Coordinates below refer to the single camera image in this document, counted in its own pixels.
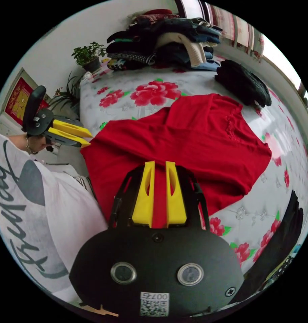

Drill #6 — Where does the floral striped curtain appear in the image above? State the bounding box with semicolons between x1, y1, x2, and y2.
208;4;267;63

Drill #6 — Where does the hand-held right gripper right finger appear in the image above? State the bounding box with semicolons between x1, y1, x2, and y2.
165;161;188;228

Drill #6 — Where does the long-leaved plant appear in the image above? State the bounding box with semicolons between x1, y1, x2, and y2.
49;72;82;112

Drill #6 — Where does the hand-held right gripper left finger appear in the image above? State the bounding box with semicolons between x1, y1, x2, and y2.
131;160;156;228

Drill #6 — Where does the red long sleeve shirt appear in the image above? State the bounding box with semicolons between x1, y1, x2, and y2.
79;93;272;229

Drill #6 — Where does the person's body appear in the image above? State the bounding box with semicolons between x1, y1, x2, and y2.
0;130;109;303

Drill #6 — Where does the bed with floral sheet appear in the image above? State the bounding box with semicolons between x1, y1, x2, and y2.
79;54;308;268

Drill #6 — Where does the potted leafy plant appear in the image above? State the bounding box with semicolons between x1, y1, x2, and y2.
71;41;107;74

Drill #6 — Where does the person's left hand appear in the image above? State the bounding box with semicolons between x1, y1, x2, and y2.
25;134;55;155

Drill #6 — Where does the black knitted sweater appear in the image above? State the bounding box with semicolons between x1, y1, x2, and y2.
214;59;272;108

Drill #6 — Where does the pile of clothes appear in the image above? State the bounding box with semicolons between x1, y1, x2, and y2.
106;9;224;72

